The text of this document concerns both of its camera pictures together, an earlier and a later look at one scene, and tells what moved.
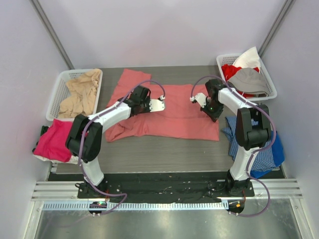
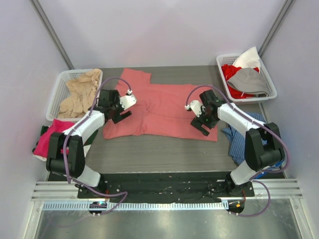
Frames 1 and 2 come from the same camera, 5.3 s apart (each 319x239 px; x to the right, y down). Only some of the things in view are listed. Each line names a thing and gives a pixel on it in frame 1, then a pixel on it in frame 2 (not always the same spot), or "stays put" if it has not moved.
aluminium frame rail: x=67 y=190 stays put
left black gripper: x=143 y=107 → x=120 y=116
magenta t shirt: x=52 y=142 stays put
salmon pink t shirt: x=181 y=120 stays put
